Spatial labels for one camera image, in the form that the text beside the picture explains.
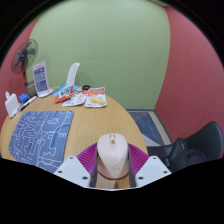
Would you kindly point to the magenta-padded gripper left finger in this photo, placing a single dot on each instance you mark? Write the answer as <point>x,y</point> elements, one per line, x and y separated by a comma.
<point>73,170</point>

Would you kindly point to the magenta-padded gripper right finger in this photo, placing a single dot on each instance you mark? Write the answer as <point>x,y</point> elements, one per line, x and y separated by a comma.
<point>151,170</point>

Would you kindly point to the beige computer mouse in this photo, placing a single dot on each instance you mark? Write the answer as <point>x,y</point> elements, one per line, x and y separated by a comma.
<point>112,156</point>

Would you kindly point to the blue line-print mouse pad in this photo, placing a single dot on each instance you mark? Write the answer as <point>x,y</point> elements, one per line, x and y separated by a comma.
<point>38,140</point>

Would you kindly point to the black bag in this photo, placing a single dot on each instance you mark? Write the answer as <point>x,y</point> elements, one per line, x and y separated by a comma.
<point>181,155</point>

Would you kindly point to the black office chair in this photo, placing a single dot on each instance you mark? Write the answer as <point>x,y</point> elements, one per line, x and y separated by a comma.
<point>210,138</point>

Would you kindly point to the orange and white snack packet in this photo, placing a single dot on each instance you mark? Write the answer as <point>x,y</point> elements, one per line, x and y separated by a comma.
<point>96,97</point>

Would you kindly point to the red snack packet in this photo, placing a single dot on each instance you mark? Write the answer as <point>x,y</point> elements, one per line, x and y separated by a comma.
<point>64,94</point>

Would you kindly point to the black whiteboard marker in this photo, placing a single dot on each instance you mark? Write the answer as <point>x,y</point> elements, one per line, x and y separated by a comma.
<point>28,103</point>
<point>15,114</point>

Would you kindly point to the blue snack packet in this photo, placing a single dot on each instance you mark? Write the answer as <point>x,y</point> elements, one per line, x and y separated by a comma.
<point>58,88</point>

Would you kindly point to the small black round object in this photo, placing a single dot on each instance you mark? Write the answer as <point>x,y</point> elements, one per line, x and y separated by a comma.
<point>86,87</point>

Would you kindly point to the blue whiteboard eraser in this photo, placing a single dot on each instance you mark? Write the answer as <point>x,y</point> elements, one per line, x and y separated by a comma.
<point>23,98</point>

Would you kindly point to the white tissue box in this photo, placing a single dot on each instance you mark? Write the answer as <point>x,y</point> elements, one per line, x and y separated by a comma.
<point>11,105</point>

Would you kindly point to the dark mesh cup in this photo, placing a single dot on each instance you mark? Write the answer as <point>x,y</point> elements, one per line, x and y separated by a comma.
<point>30,90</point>

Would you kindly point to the white plastic chair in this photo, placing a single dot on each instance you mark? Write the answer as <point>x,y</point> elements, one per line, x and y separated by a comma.
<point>72,73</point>

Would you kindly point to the clear acrylic sign stand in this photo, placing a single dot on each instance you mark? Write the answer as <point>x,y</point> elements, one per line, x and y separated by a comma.
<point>41,78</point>

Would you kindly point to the black standing fan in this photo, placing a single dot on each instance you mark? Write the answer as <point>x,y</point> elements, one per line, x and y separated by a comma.
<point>24,56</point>

